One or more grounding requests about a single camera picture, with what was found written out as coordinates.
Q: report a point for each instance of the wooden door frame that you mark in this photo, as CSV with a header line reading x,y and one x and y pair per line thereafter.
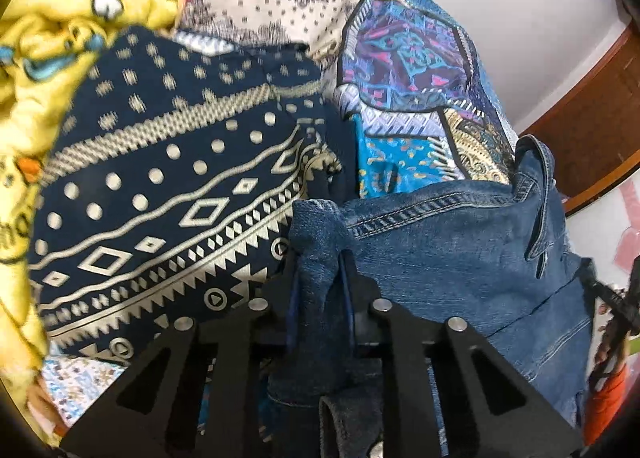
x,y
593,131

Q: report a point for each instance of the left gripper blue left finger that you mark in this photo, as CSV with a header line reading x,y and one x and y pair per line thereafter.
x,y
193,391

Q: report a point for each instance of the patchwork blue quilt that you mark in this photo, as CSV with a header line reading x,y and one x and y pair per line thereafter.
x,y
403,72

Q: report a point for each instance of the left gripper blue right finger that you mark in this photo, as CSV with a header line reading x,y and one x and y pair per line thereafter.
x,y
423,389

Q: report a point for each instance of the orange sleeve right forearm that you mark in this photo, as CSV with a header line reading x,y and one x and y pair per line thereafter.
x,y
603,405

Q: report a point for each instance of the navy patterned garment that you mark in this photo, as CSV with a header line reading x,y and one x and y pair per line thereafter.
x,y
171,187

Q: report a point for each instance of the yellow cartoon fleece blanket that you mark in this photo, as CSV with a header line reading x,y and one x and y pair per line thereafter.
x,y
47,48

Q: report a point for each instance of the person right hand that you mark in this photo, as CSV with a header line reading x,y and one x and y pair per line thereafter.
x,y
610,337

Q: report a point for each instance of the blue denim jacket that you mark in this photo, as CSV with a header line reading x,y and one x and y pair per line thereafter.
x,y
495,254

